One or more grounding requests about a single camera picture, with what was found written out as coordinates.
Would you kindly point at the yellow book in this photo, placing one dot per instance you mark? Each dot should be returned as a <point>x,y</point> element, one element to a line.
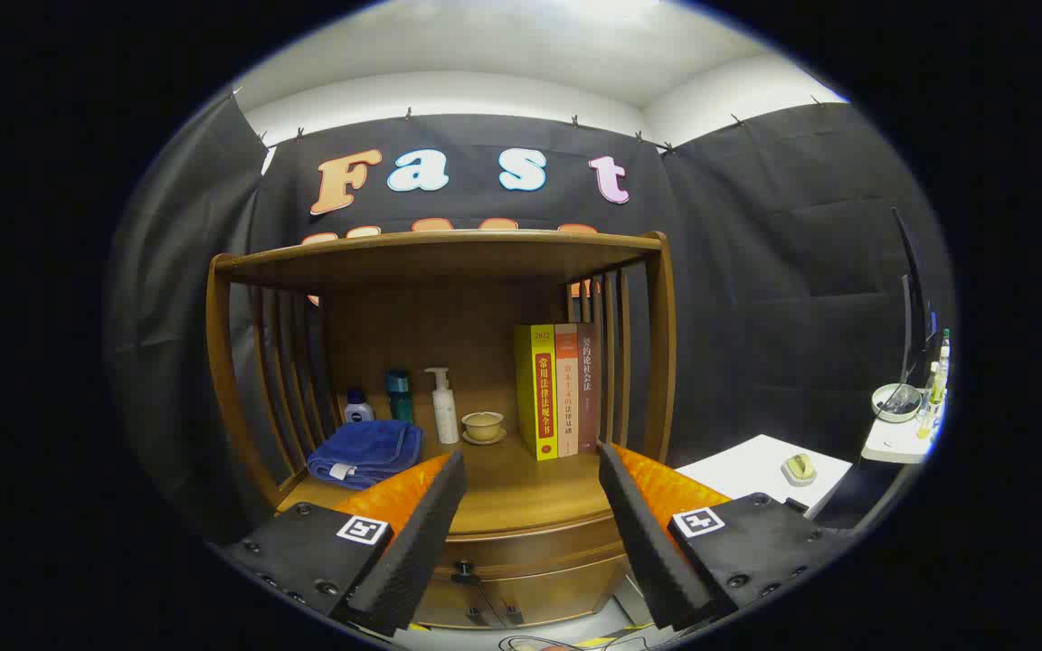
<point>539,389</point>

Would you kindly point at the grey bowl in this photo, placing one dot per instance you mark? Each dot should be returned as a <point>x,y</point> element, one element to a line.
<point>896,402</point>

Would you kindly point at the beige tape dispenser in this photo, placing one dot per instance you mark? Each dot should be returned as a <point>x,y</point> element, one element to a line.
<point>799,468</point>

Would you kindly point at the wooden drawer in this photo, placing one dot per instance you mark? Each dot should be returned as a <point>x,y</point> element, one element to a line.
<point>530,588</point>

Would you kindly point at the white side cabinet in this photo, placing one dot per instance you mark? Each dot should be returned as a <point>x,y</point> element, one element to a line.
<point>738,470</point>

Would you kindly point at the orange and cream book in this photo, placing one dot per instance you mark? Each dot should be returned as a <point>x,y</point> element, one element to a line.
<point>567,389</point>

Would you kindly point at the beige saucer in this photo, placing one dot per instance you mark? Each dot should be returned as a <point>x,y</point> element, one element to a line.
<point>485,441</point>

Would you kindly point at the blue towel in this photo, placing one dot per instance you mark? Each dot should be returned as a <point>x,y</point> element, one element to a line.
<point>363,452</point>

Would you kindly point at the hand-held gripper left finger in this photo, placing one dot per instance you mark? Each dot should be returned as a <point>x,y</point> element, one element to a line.
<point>421,542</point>

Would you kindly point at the wooden countertop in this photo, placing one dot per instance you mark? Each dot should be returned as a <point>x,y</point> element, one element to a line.
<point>503,488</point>

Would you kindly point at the small white blue-capped bottle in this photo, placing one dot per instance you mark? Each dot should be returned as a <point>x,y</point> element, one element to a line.
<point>358,409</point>

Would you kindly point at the white pump bottle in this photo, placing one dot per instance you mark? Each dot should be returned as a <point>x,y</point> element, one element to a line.
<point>445,416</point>

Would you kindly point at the green bottle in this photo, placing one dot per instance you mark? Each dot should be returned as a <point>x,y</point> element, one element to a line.
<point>943,362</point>

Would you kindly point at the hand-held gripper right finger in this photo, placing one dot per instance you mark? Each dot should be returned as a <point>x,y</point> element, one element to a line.
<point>648,542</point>

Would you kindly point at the white desk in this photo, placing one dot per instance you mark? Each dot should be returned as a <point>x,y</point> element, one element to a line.
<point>892,443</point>

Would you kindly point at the beige lidded tea cup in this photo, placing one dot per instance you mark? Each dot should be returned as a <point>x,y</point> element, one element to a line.
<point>482,423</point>

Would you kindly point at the brown book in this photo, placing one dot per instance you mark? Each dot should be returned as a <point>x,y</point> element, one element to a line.
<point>587,389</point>

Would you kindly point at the wooden cabinet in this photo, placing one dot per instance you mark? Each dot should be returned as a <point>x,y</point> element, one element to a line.
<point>440,258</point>

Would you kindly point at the teal bottle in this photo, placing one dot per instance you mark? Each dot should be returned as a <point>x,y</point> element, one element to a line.
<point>400,398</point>

